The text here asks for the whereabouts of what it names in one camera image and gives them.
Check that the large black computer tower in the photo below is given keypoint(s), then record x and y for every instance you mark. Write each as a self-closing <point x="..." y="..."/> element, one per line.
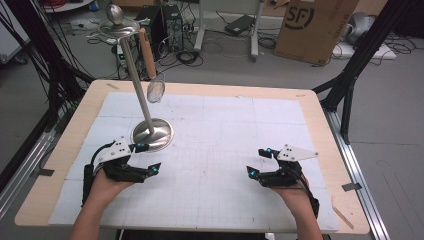
<point x="156" y="20"/>

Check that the white flat board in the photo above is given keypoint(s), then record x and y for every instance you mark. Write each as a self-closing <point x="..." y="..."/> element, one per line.
<point x="366" y="51"/>

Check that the slim black computer tower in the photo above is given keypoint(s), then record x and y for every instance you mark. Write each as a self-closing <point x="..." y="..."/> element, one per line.
<point x="173" y="30"/>

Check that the white grid mat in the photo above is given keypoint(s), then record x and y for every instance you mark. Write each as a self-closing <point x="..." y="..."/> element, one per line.
<point x="216" y="200"/>

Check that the grey tape piece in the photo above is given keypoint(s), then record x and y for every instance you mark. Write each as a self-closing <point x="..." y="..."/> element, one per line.
<point x="351" y="187"/>

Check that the aluminium rail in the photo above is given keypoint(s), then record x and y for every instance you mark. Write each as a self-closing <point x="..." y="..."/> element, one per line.
<point x="23" y="173"/>
<point x="356" y="173"/>

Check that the white stand frame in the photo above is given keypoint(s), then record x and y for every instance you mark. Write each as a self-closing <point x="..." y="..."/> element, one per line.
<point x="255" y="33"/>

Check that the brown cardboard box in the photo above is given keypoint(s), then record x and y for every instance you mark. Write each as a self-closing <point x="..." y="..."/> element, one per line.
<point x="313" y="36"/>

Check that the thin wooden stick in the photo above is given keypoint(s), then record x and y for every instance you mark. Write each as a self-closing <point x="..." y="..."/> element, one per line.
<point x="343" y="217"/>

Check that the person's right hand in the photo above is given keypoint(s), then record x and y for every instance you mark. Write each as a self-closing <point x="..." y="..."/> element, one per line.
<point x="298" y="198"/>

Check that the black flat device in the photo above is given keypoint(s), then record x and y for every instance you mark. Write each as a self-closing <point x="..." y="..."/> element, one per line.
<point x="240" y="24"/>

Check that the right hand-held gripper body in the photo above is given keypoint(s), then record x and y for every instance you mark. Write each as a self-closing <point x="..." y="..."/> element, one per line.
<point x="295" y="154"/>

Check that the black tape piece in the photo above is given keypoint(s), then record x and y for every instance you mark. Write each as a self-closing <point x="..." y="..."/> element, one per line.
<point x="46" y="172"/>

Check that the silver grey appliance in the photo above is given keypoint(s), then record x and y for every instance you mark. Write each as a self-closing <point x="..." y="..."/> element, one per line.
<point x="361" y="25"/>

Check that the black frame strut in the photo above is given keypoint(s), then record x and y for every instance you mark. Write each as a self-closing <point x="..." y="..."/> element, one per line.
<point x="360" y="56"/>

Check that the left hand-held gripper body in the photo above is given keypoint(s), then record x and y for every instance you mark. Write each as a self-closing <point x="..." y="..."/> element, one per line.
<point x="116" y="151"/>

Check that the person's left hand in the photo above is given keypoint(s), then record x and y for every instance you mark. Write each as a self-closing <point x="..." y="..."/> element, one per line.
<point x="106" y="191"/>

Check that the steel rack stand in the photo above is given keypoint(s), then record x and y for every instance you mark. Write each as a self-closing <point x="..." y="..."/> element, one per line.
<point x="140" y="90"/>

